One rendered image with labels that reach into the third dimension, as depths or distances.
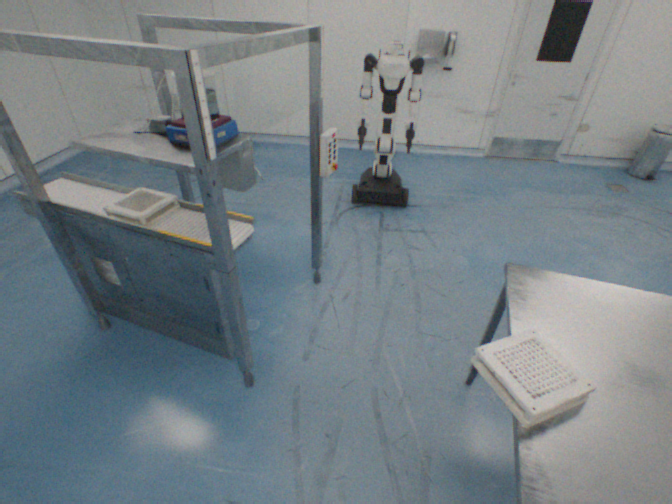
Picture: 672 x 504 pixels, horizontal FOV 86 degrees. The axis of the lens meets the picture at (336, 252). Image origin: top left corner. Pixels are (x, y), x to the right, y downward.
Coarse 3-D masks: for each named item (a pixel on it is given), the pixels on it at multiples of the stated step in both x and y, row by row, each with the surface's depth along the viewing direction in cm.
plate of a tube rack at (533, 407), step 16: (512, 336) 120; (528, 336) 121; (480, 352) 115; (496, 368) 110; (544, 368) 110; (512, 384) 106; (576, 384) 106; (592, 384) 106; (528, 400) 102; (544, 400) 102; (560, 400) 102
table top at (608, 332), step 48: (528, 288) 151; (576, 288) 152; (624, 288) 153; (576, 336) 131; (624, 336) 131; (624, 384) 115; (528, 432) 102; (576, 432) 102; (624, 432) 102; (528, 480) 92; (576, 480) 92; (624, 480) 92
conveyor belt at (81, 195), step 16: (48, 192) 202; (64, 192) 202; (80, 192) 203; (96, 192) 203; (112, 192) 204; (96, 208) 189; (160, 224) 178; (176, 224) 179; (192, 224) 179; (240, 224) 180; (208, 240) 168; (240, 240) 172
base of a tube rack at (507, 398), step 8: (472, 360) 119; (480, 368) 116; (488, 368) 115; (488, 376) 113; (496, 384) 111; (496, 392) 111; (504, 392) 109; (504, 400) 108; (512, 400) 107; (576, 400) 107; (584, 400) 108; (512, 408) 106; (520, 408) 105; (560, 408) 105; (568, 408) 107; (520, 416) 103; (544, 416) 103; (552, 416) 105; (528, 424) 101
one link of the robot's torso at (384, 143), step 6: (396, 108) 342; (396, 114) 342; (384, 120) 348; (390, 120) 347; (384, 126) 350; (390, 126) 350; (384, 132) 353; (390, 132) 352; (378, 138) 355; (384, 138) 350; (390, 138) 349; (378, 144) 352; (384, 144) 351; (390, 144) 350; (378, 150) 356; (384, 150) 355; (390, 150) 354
